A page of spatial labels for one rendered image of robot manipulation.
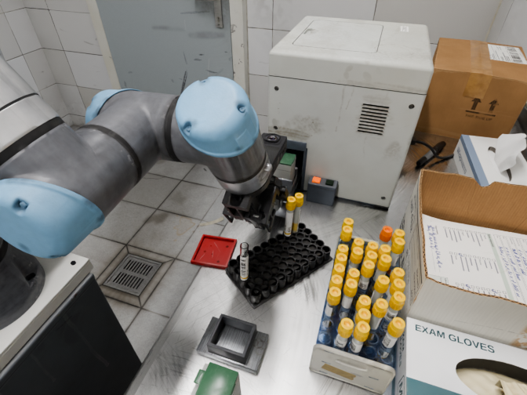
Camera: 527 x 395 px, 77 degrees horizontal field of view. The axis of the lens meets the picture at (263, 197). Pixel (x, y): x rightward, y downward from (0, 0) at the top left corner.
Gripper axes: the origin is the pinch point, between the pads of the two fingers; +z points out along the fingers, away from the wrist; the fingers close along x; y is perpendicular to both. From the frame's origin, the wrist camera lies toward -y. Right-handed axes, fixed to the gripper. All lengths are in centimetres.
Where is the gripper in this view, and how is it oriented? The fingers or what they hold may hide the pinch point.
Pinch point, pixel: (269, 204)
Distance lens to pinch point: 64.7
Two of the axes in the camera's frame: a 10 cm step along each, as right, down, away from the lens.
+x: 9.5, 2.1, -2.4
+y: -2.8, 9.1, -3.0
